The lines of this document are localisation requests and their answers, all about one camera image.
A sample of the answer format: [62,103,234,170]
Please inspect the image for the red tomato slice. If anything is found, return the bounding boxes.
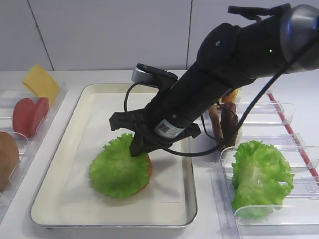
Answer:
[12,98,35,138]
[30,97,49,136]

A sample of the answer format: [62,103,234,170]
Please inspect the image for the black cable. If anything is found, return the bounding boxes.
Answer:
[123,29,319,157]

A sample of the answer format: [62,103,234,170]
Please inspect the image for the clear right ingredient rack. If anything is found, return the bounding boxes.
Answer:
[200,93,319,239]

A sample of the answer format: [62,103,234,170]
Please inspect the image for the meat patty left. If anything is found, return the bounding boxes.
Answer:
[209,105,223,141]

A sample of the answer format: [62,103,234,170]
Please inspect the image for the green lettuce leaf in rack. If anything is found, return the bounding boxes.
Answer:
[232,140,295,219]

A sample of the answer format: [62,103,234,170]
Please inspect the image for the cream metal tray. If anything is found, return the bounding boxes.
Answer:
[30,84,197,228]

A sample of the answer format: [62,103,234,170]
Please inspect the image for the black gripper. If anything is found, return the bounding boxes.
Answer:
[109,67,233,157]

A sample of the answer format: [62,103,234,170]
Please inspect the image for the clear left ingredient rack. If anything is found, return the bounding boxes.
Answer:
[0,83,68,220]

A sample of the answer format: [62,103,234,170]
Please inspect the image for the brown bun top left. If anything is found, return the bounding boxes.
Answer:
[0,131,19,191]

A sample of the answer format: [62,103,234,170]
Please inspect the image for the yellow cheese slice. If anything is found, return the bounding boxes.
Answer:
[22,64,60,107]

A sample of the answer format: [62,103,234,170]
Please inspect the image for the red tomato slice front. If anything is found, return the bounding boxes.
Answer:
[30,97,49,136]

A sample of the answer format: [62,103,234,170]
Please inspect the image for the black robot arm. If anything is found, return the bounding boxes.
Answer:
[109,3,319,156]

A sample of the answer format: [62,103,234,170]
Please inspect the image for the meat patty right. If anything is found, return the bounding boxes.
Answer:
[220,102,238,138]

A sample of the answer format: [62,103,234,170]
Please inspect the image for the red tomato slice rear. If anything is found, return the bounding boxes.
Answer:
[12,98,35,138]

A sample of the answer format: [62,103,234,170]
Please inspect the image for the green lettuce leaf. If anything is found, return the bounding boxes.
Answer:
[89,133,149,199]
[232,140,295,219]

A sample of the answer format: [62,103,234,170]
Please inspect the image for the clear ingredient rack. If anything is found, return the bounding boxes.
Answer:
[0,83,68,220]
[200,93,319,239]

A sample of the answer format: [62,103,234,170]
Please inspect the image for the white paper liner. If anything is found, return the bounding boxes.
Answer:
[65,93,184,206]

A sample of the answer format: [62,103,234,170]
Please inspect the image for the bun slice right upright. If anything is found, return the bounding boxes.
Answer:
[221,88,239,103]

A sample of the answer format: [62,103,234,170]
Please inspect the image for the toasted bun bottom slice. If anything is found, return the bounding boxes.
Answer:
[136,155,153,194]

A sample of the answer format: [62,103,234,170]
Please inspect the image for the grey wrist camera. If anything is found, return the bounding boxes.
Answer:
[131,63,178,88]

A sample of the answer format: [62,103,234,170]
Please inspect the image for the meat patty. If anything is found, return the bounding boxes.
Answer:
[209,105,223,141]
[220,102,238,138]

